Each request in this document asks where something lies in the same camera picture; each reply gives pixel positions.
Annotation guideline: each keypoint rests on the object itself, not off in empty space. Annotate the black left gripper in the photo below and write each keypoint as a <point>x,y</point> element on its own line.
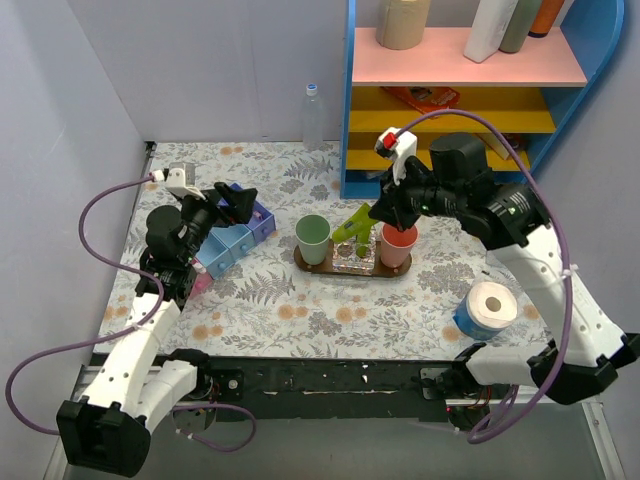
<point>218,208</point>

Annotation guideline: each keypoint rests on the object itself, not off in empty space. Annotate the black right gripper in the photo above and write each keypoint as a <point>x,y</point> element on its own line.
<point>392,201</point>

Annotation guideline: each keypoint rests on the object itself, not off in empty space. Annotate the pink plastic cup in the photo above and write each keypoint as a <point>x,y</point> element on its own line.
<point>396,245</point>

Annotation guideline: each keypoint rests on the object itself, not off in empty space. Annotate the lime green toothpaste tube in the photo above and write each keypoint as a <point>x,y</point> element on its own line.
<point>363,242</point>
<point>359,222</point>

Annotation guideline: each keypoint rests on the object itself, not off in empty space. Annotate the clear textured toothbrush holder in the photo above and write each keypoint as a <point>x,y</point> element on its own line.
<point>345,260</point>

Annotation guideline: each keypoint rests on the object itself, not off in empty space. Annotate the green plastic cup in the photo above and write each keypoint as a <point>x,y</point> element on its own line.
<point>313,233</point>

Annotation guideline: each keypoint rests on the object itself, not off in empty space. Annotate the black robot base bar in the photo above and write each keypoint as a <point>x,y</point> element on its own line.
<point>318,389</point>

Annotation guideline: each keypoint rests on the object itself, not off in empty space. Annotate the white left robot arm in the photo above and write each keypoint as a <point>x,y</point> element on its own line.
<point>109,427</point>

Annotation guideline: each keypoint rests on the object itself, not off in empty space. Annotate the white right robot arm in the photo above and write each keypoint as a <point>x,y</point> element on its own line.
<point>586,349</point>

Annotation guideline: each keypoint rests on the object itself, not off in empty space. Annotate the oval wooden tray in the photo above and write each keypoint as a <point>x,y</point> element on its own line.
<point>325,268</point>

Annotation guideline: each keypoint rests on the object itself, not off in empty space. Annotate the purple drawer box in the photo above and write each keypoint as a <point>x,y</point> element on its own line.
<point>262,223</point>

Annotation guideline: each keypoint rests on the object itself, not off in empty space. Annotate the light blue drawer box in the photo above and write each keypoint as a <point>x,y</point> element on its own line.
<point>238,239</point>

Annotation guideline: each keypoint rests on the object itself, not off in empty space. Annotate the pink drawer box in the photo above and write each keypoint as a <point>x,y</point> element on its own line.
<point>201,282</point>

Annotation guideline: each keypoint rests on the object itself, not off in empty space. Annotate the red orange snack box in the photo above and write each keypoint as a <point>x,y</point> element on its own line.
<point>425,99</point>

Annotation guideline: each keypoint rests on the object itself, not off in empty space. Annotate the blue wooden shelf unit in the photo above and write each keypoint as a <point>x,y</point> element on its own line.
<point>532,94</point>

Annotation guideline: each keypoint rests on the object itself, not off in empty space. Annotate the clear plastic water bottle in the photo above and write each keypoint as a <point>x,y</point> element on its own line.
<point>312,118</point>

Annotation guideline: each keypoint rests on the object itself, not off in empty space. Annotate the toilet paper roll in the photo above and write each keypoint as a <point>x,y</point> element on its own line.
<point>487,309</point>

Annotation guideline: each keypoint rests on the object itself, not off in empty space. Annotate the beige paper towel roll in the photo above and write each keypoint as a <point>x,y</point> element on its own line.
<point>401,24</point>

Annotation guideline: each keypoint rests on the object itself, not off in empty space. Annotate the white tall bottle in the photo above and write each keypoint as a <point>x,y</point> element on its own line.
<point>488,28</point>

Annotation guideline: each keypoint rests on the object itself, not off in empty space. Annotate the grey green bottle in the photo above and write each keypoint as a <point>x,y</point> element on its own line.
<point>519,26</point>

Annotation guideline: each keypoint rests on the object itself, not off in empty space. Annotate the orange bottle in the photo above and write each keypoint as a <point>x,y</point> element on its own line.
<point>545,18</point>

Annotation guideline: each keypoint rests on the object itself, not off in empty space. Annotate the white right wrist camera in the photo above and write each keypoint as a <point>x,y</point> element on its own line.
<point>397,146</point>

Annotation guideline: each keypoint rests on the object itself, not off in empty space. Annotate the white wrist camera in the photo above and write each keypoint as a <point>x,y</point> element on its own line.
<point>179,180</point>
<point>397,146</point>

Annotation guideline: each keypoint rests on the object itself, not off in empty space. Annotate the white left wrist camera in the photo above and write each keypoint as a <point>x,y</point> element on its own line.
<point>179,180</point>

